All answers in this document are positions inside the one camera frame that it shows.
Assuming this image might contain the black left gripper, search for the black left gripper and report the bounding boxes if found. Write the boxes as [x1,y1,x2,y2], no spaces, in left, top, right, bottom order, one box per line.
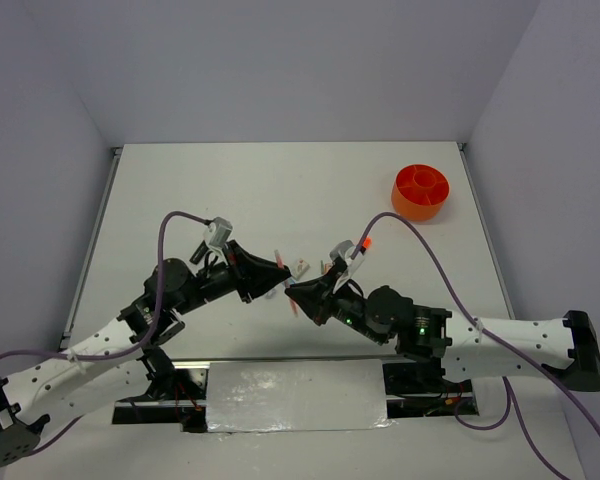
[174,238,291,314]

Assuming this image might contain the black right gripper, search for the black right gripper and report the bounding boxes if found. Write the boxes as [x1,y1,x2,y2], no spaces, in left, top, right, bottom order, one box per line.
[285,265,387,344]

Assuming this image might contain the orange slim highlighter pen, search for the orange slim highlighter pen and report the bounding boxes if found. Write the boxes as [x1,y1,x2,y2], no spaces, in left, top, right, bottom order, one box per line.
[274,249,299,318]

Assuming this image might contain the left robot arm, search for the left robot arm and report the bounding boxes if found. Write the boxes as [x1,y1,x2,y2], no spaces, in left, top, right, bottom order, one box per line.
[0,240,291,468]

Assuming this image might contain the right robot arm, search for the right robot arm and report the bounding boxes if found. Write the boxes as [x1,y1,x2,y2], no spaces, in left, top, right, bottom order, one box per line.
[285,274,600,392]

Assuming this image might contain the white staples box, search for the white staples box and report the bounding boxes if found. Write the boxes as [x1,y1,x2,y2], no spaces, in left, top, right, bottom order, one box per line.
[290,258,310,280]

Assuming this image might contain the pink and black highlighter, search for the pink and black highlighter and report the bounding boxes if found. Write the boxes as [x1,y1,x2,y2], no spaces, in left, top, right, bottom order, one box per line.
[190,241,210,266]

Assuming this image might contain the orange and black highlighter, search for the orange and black highlighter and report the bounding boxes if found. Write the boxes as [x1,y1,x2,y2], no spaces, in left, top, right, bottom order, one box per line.
[360,237,372,254]

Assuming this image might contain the orange round organizer container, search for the orange round organizer container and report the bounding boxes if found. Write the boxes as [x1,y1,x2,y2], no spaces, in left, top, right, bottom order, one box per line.
[391,164,451,222]

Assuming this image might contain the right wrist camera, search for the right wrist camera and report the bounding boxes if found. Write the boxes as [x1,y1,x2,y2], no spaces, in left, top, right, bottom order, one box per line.
[330,240,366,293]

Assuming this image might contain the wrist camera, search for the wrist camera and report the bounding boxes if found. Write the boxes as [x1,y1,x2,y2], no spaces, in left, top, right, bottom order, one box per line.
[330,240,366,293]
[203,217,233,250]

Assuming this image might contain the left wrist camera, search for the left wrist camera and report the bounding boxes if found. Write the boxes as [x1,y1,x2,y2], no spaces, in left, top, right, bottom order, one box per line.
[203,217,233,250]

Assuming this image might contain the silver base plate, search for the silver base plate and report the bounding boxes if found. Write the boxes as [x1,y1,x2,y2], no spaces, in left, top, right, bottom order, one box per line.
[112,358,478,434]

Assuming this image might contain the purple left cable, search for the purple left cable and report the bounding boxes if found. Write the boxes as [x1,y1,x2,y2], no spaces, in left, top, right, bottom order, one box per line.
[0,211,216,459]

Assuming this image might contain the aluminium table edge rail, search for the aluminium table edge rail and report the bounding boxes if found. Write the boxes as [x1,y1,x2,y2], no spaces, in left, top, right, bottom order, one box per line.
[58,146,123,351]

